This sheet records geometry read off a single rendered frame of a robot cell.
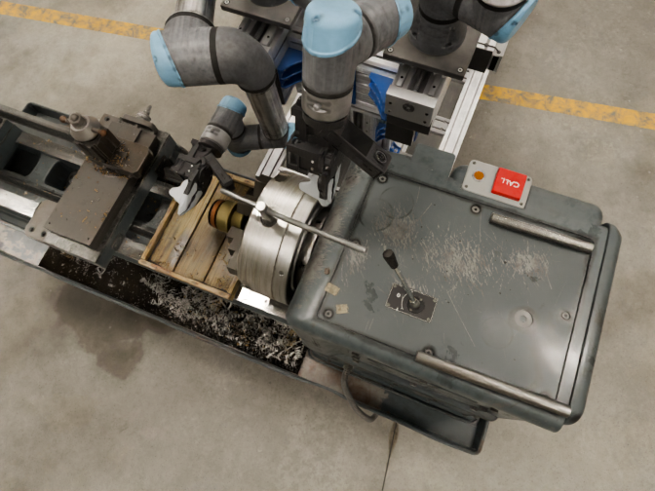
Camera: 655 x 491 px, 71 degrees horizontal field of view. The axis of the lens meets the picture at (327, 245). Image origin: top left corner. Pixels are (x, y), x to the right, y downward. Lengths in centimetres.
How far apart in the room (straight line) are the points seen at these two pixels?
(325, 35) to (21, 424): 233
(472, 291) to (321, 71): 53
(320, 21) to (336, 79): 8
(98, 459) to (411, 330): 181
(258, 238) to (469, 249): 44
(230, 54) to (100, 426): 185
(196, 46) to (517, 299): 82
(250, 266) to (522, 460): 158
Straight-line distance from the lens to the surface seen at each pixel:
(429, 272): 95
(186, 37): 107
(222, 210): 118
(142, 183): 154
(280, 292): 106
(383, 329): 91
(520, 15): 116
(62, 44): 347
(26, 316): 272
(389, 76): 145
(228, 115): 132
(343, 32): 63
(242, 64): 104
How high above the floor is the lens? 215
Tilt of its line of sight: 71 degrees down
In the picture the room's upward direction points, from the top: 11 degrees counter-clockwise
